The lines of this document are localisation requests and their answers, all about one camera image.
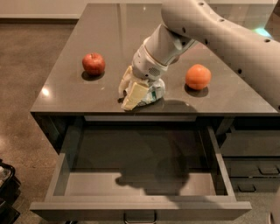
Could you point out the metal drawer handle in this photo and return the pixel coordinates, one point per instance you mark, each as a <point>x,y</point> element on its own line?
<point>140,217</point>

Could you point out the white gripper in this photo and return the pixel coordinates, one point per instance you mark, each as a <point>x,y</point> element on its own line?
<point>144,66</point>

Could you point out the open grey top drawer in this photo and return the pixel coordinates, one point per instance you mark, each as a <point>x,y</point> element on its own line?
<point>108,168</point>

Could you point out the black cart on floor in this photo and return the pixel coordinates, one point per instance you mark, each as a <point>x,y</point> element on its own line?
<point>9,185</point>

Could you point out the red apple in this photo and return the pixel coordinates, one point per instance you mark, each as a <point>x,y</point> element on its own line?
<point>93,63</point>

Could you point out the crushed 7up can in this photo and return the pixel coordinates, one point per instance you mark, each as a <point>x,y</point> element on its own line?
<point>156,92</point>

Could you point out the orange fruit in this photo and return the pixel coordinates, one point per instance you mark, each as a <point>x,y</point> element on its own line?
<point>197,77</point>

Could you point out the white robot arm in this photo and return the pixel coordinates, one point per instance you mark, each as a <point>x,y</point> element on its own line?
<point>255,58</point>

